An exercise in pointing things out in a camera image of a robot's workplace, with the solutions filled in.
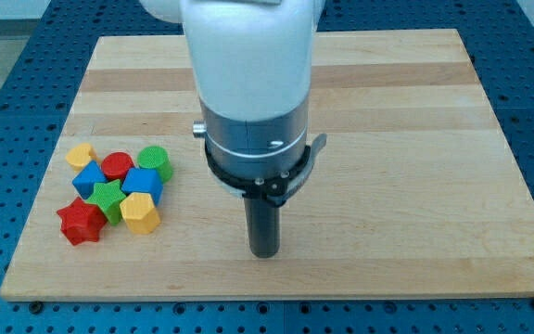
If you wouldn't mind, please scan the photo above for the silver flange with black clamp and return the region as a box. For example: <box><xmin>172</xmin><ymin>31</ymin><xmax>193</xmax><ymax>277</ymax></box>
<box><xmin>193</xmin><ymin>101</ymin><xmax>327</xmax><ymax>208</ymax></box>

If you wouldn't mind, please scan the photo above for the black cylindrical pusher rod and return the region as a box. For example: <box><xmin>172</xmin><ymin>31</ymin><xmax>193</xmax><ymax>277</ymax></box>
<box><xmin>244</xmin><ymin>199</ymin><xmax>280</xmax><ymax>258</ymax></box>

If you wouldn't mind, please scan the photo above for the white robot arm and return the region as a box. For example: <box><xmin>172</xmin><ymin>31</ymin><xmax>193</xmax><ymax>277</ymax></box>
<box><xmin>141</xmin><ymin>0</ymin><xmax>327</xmax><ymax>258</ymax></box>

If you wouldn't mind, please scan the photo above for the yellow hexagon block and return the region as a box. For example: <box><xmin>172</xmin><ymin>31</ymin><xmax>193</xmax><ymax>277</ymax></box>
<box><xmin>120</xmin><ymin>192</ymin><xmax>161</xmax><ymax>235</ymax></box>

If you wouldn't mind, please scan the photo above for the green star block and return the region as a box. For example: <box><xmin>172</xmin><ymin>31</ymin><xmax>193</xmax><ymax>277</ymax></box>
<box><xmin>85</xmin><ymin>179</ymin><xmax>126</xmax><ymax>225</ymax></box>

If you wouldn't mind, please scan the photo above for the red star block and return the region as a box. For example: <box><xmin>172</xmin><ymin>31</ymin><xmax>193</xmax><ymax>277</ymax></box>
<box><xmin>57</xmin><ymin>197</ymin><xmax>107</xmax><ymax>246</ymax></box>

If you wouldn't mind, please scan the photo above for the green cylinder block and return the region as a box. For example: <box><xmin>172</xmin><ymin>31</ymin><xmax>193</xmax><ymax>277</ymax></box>
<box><xmin>137</xmin><ymin>146</ymin><xmax>173</xmax><ymax>183</ymax></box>

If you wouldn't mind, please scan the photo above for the blue hexagonal block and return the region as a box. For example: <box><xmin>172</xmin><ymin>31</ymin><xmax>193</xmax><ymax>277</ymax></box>
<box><xmin>121</xmin><ymin>168</ymin><xmax>163</xmax><ymax>205</ymax></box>

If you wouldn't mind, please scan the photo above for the red cylinder block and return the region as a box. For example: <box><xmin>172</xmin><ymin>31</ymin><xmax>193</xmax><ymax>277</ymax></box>
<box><xmin>101</xmin><ymin>152</ymin><xmax>134</xmax><ymax>181</ymax></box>

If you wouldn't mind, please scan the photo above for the wooden board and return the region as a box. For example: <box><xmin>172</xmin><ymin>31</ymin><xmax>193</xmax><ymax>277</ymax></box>
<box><xmin>0</xmin><ymin>29</ymin><xmax>534</xmax><ymax>302</ymax></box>

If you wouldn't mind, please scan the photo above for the blue cube block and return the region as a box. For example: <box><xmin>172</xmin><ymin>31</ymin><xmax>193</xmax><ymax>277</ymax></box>
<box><xmin>71</xmin><ymin>161</ymin><xmax>107</xmax><ymax>199</ymax></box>

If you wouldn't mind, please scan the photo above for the yellow heart block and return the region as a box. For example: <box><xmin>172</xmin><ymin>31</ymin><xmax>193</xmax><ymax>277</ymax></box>
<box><xmin>65</xmin><ymin>143</ymin><xmax>98</xmax><ymax>173</ymax></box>

